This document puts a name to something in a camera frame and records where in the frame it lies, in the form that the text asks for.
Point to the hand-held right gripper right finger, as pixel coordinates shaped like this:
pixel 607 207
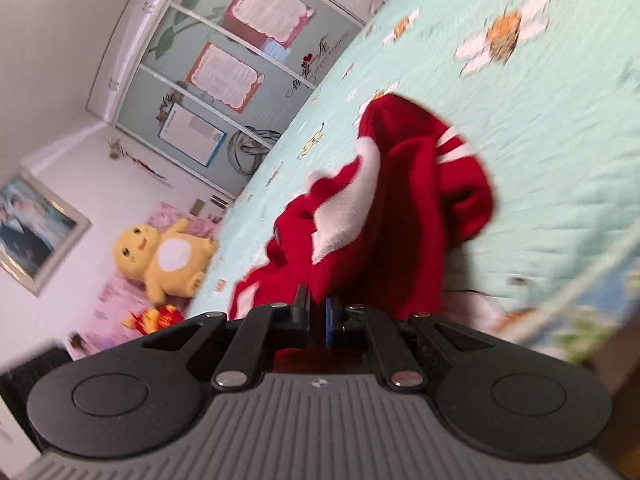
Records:
pixel 331 325

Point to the pink-bordered paper poster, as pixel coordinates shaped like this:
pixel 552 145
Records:
pixel 267 10

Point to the pink floral pillow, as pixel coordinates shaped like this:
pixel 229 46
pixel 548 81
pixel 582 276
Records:
pixel 115 310

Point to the red tassel wall ornament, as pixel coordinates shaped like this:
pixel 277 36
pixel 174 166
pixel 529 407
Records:
pixel 135 160

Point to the red plush toy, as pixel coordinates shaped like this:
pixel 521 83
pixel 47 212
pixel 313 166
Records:
pixel 157 317

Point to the mint bee-print bedspread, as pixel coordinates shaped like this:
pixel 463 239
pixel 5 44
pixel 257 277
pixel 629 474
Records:
pixel 550 160

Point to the red knit sweater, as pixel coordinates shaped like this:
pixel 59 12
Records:
pixel 400 210

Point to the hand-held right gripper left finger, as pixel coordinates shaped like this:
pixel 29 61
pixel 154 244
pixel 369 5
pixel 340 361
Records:
pixel 303 320

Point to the yellow plush toy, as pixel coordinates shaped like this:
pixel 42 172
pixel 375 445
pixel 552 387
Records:
pixel 175 260

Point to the framed wall photo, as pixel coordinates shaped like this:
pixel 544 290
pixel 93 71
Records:
pixel 30 230

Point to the white wardrobe with glass doors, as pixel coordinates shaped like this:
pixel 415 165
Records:
pixel 130 35

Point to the colourful printed bed sheet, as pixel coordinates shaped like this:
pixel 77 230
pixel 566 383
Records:
pixel 590 305

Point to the orange-bordered paper poster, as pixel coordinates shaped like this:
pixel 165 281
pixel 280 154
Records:
pixel 225 77

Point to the blue-bordered paper poster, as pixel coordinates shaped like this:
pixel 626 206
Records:
pixel 192 132

